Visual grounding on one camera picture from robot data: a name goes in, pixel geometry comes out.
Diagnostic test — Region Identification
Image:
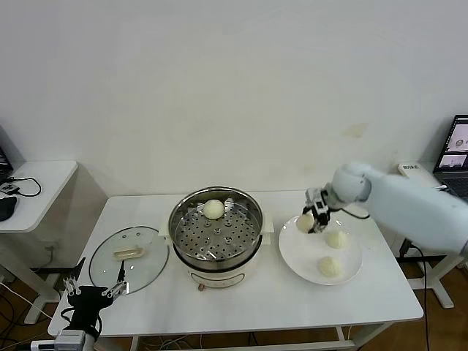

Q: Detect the black cable with inline adapter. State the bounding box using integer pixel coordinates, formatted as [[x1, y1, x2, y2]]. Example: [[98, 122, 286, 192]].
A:
[[399, 237, 432, 351]]

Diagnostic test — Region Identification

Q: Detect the white rectangular table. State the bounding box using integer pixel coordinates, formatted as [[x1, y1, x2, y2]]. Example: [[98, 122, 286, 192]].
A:
[[48, 189, 425, 351]]

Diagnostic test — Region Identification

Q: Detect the perforated steel steamer basket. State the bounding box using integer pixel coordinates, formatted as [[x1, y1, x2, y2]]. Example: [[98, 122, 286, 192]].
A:
[[168, 186, 264, 270]]

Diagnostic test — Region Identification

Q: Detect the open black laptop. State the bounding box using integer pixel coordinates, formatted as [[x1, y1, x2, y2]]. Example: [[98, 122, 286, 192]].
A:
[[0, 124, 15, 184]]

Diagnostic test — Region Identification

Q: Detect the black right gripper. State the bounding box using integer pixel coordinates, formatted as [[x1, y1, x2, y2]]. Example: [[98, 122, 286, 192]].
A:
[[302, 203, 332, 235]]

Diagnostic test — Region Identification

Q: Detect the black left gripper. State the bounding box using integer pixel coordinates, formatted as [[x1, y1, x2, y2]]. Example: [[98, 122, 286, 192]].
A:
[[63, 257, 128, 330]]

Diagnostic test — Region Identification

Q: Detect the black floor bar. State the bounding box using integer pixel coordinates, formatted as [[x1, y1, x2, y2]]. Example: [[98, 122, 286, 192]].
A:
[[396, 255, 448, 263]]

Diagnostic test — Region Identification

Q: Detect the open grey laptop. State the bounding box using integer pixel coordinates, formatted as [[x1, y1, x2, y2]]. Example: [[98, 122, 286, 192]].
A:
[[433, 115, 468, 202]]

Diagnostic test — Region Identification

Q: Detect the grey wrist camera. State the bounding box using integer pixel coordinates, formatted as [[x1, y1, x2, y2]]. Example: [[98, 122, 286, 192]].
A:
[[306, 188, 330, 213], [31, 328, 88, 351]]

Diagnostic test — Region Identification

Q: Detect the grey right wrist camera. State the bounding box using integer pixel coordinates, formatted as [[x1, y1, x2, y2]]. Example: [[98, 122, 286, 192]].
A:
[[306, 188, 330, 213]]

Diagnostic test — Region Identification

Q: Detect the white cable bundle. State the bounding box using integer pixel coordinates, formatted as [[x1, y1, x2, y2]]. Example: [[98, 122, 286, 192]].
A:
[[140, 336, 205, 351]]

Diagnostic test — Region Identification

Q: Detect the round glass pot lid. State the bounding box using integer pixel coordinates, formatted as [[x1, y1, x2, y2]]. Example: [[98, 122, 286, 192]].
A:
[[88, 225, 170, 296]]

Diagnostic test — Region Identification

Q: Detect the white side table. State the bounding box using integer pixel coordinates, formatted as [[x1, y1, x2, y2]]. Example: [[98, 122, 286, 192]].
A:
[[397, 162, 468, 312], [0, 159, 79, 325]]

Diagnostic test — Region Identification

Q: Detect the white steamed baozi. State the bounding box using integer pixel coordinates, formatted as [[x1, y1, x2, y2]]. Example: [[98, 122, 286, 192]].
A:
[[317, 255, 344, 279], [203, 199, 225, 220], [295, 214, 315, 234], [325, 230, 349, 250]]

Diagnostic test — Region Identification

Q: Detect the white floor cable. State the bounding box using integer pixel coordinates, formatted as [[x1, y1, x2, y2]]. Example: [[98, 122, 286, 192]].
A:
[[0, 279, 52, 319]]

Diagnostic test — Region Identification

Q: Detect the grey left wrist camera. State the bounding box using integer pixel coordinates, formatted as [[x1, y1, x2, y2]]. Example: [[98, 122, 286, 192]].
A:
[[31, 328, 88, 351]]

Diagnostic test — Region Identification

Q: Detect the cream electric cooker base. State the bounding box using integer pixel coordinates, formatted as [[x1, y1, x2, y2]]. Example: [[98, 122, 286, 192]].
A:
[[158, 211, 275, 293]]

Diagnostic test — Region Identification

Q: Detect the black computer mouse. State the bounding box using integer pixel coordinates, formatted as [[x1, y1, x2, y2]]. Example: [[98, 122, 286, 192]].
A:
[[0, 195, 18, 222]]

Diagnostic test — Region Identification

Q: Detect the round white plate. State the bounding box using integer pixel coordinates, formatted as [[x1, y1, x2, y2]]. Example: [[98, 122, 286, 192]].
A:
[[278, 214, 364, 287]]

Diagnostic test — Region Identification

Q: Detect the black cable with square adapter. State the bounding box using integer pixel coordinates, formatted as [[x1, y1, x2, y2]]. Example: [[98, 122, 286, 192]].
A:
[[1, 176, 42, 198]]

